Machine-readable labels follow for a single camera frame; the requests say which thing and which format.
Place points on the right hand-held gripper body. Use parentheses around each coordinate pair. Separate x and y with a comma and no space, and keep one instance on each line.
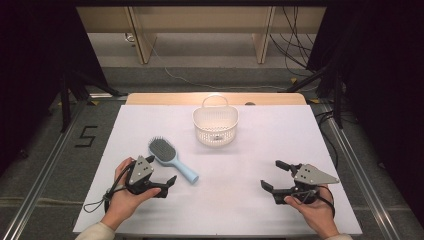
(311,175)

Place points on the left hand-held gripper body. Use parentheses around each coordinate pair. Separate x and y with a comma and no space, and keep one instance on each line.
(141,171)

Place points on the blue hairbrush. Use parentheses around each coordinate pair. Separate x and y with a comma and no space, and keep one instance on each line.
(165,150)

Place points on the white plastic basket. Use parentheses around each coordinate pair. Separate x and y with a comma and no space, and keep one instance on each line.
(216,123)

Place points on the person's left hand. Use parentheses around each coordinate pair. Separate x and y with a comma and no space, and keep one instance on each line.
(125,203)

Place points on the person's right hand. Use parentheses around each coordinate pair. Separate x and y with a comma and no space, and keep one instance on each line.
(318,215)

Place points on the white table cover sheet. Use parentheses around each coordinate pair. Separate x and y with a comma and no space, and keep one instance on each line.
(233,203)

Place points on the yellow floor tape piece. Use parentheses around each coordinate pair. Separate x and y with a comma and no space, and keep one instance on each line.
(293,80)
(314,100)
(94,102)

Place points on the black metal stand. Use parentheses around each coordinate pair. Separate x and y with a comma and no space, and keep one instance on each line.
(65,106)
(338,100)

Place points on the dark curtain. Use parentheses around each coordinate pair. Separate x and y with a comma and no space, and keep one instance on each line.
(383,83)
(26,66)

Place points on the small metal fitting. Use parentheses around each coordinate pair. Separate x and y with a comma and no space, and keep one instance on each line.
(129,37)

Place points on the beige wooden desk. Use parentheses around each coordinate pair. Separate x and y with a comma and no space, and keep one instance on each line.
(200,20)

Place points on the aluminium floor rail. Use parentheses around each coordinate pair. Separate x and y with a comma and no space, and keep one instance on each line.
(43,180)
(360,173)

